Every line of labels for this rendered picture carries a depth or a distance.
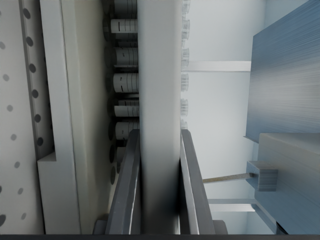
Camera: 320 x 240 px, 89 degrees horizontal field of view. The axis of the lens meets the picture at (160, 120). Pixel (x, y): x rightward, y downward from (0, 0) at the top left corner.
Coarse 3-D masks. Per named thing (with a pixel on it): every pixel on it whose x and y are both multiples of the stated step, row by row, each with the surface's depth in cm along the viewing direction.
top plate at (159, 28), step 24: (144, 0) 7; (168, 0) 7; (144, 24) 7; (168, 24) 7; (144, 48) 7; (168, 48) 7; (144, 72) 7; (168, 72) 7; (144, 96) 7; (168, 96) 7; (144, 120) 8; (168, 120) 8; (144, 144) 8; (168, 144) 8; (144, 168) 8; (168, 168) 8; (144, 192) 8; (168, 192) 8; (144, 216) 8; (168, 216) 8
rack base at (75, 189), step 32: (64, 0) 7; (96, 0) 9; (64, 32) 7; (96, 32) 9; (64, 64) 7; (96, 64) 9; (64, 96) 7; (96, 96) 9; (128, 96) 19; (64, 128) 8; (96, 128) 9; (64, 160) 8; (96, 160) 9; (64, 192) 8; (96, 192) 9; (64, 224) 8
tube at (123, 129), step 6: (114, 126) 12; (120, 126) 12; (126, 126) 12; (132, 126) 12; (138, 126) 12; (180, 126) 12; (186, 126) 12; (108, 132) 11; (114, 132) 11; (120, 132) 12; (126, 132) 12; (114, 138) 12; (120, 138) 12; (126, 138) 12
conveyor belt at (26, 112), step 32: (0, 0) 6; (32, 0) 8; (0, 32) 6; (32, 32) 8; (0, 64) 6; (32, 64) 8; (0, 96) 6; (32, 96) 8; (0, 128) 6; (32, 128) 8; (0, 160) 6; (32, 160) 8; (0, 192) 6; (32, 192) 8; (0, 224) 6; (32, 224) 8
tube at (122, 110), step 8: (112, 104) 11; (120, 104) 11; (128, 104) 11; (136, 104) 11; (184, 104) 11; (112, 112) 11; (120, 112) 11; (128, 112) 11; (136, 112) 11; (184, 112) 11
